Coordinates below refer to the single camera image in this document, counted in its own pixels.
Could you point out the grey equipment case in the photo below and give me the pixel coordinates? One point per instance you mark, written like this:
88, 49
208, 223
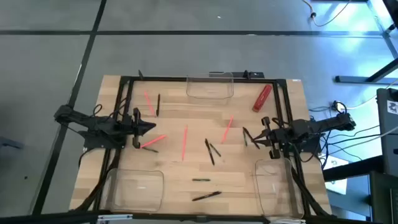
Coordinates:
387, 140

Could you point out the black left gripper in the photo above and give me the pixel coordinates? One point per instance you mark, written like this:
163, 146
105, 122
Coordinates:
136, 127

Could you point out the red rectangular box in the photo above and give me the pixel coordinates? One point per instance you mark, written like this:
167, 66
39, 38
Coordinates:
262, 98

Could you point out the black metal leg bar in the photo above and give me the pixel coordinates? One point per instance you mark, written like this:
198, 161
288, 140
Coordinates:
351, 79

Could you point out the aluminium extrusion bar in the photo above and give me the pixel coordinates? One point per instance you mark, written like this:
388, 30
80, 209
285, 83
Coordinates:
115, 217

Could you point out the black pen with print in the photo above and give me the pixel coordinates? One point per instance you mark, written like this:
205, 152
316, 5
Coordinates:
206, 196

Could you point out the dark cabinet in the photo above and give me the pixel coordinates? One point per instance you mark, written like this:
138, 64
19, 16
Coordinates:
384, 199

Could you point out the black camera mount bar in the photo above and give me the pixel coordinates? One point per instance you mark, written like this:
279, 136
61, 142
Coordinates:
255, 75

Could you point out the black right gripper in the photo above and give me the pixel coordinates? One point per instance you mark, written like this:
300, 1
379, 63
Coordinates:
276, 138

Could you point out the grey floor object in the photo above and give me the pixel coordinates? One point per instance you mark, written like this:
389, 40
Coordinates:
9, 143

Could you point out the white power strip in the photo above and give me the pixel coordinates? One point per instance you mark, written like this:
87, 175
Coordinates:
337, 107

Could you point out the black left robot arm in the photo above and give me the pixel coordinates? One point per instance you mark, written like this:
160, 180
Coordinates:
102, 124

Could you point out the white paper sheet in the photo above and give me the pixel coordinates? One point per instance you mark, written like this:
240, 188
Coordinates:
337, 186

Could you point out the clear plastic bin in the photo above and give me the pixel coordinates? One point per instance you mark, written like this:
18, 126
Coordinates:
210, 93
136, 193
273, 186

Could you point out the dark green crayon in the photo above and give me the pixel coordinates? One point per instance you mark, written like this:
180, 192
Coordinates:
245, 139
201, 180
150, 149

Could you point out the black crossbar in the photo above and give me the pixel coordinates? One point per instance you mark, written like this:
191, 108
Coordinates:
351, 169

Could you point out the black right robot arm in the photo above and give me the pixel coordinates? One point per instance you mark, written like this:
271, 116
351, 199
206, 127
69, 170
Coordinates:
311, 127

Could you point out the black metal table frame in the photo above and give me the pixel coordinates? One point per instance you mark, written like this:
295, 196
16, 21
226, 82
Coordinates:
174, 79

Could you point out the black rig beam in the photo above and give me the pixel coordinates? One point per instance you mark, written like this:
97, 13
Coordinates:
46, 219

